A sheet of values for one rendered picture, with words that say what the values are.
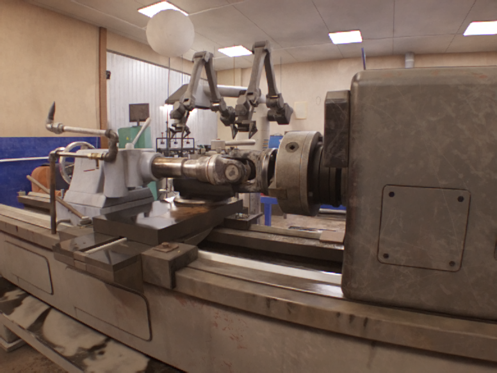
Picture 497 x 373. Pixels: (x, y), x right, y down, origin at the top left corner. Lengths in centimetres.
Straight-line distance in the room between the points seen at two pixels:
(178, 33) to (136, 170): 385
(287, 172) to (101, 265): 55
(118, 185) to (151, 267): 41
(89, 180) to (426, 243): 121
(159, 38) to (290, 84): 454
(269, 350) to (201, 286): 24
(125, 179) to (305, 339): 83
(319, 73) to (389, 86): 771
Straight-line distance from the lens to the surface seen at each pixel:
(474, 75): 66
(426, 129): 62
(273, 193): 81
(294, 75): 849
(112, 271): 84
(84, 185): 138
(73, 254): 97
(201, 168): 101
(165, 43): 490
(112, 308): 117
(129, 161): 117
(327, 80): 823
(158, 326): 104
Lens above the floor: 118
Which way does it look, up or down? 8 degrees down
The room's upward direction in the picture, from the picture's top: straight up
